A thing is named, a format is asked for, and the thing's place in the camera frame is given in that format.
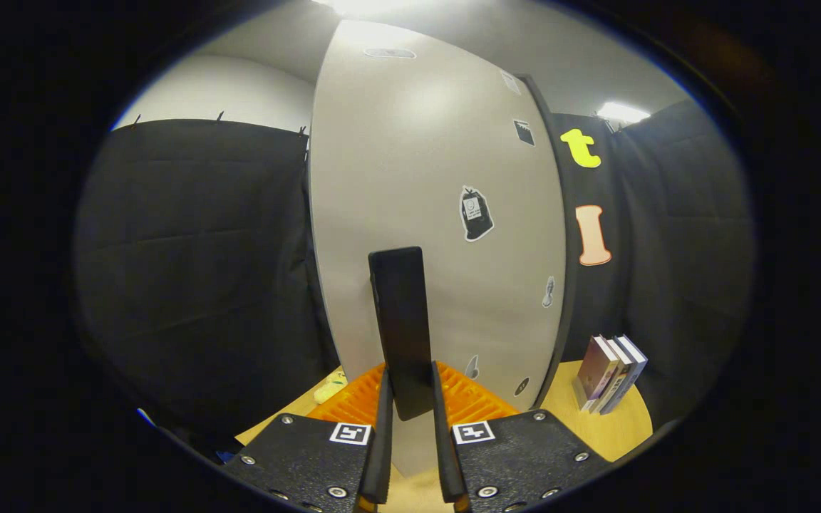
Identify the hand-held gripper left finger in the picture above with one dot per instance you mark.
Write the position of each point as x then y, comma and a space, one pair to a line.
380, 456

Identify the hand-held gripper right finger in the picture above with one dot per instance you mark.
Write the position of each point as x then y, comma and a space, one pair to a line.
447, 456

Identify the beige cabinet door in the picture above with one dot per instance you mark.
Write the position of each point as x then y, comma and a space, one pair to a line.
410, 157

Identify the yellow plush toy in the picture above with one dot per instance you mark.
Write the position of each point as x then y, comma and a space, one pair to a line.
330, 388

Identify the purple book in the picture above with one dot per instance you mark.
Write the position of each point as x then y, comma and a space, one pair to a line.
596, 370

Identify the white spine book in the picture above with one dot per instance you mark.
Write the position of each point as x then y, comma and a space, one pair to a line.
617, 377

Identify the blue book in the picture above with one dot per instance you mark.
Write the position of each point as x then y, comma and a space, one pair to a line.
631, 370

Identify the dark grey cabinet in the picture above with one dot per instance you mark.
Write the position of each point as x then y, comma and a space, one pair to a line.
569, 285

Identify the black backdrop cloth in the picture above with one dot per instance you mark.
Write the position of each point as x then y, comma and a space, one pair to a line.
197, 271

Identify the small ceiling light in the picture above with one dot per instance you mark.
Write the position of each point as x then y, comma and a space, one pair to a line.
623, 112

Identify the large ceiling light panel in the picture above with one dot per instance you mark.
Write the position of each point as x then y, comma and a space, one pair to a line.
375, 6

